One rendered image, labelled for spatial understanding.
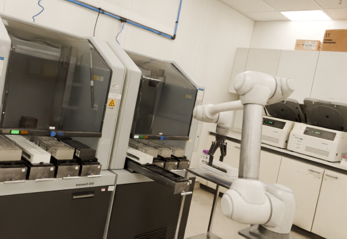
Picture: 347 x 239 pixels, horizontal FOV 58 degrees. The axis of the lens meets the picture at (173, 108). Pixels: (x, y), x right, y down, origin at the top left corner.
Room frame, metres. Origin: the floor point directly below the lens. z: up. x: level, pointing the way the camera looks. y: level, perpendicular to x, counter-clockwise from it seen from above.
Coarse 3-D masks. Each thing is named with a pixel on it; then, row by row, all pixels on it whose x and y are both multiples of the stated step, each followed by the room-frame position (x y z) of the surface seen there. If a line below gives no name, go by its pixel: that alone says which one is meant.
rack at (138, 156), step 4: (128, 148) 2.32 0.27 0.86; (132, 148) 2.35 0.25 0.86; (128, 152) 2.24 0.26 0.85; (132, 152) 2.21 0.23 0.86; (136, 152) 2.23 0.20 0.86; (140, 152) 2.26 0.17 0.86; (128, 156) 2.23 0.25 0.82; (132, 156) 2.31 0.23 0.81; (136, 156) 2.32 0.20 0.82; (140, 156) 2.14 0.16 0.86; (144, 156) 2.15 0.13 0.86; (148, 156) 2.17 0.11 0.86; (152, 156) 2.20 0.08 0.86; (136, 160) 2.17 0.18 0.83; (140, 160) 2.14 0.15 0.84; (144, 160) 2.14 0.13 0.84; (148, 160) 2.17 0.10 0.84; (152, 160) 2.20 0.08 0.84
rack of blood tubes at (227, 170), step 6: (216, 162) 2.17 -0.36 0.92; (222, 162) 2.20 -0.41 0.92; (210, 168) 2.15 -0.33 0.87; (216, 168) 2.21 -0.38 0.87; (222, 168) 2.20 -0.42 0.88; (228, 168) 2.04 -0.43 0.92; (234, 168) 2.08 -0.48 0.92; (222, 174) 2.07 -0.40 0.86; (228, 174) 2.03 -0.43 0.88; (234, 174) 2.05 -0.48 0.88
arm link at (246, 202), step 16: (240, 80) 1.59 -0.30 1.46; (256, 80) 1.58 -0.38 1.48; (272, 80) 1.62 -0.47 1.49; (240, 96) 1.63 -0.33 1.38; (256, 96) 1.57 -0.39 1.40; (256, 112) 1.57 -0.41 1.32; (256, 128) 1.56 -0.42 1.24; (256, 144) 1.54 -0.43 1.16; (240, 160) 1.56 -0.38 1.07; (256, 160) 1.53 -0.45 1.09; (240, 176) 1.54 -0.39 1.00; (256, 176) 1.52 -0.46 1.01; (240, 192) 1.47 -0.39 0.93; (256, 192) 1.47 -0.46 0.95; (224, 208) 1.49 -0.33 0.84; (240, 208) 1.43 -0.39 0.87; (256, 208) 1.46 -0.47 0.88; (256, 224) 1.50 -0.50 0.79
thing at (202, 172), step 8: (192, 168) 2.27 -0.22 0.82; (200, 168) 2.32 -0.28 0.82; (200, 176) 2.14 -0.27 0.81; (208, 176) 2.13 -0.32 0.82; (216, 176) 2.18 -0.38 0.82; (224, 184) 2.00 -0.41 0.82; (264, 184) 2.21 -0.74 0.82; (216, 192) 2.53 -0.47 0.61; (216, 200) 2.53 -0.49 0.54; (176, 224) 2.23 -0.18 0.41; (176, 232) 2.22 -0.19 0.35; (208, 232) 2.49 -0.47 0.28
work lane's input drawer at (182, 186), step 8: (128, 160) 2.21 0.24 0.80; (136, 168) 2.13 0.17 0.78; (144, 168) 2.08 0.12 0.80; (152, 168) 2.12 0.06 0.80; (160, 168) 2.14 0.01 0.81; (152, 176) 2.01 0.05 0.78; (160, 176) 1.97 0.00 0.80; (168, 176) 2.00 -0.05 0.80; (176, 176) 2.03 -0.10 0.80; (168, 184) 1.91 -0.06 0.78; (176, 184) 1.87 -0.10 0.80; (184, 184) 1.93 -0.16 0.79; (176, 192) 1.88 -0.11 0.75; (184, 192) 1.90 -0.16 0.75
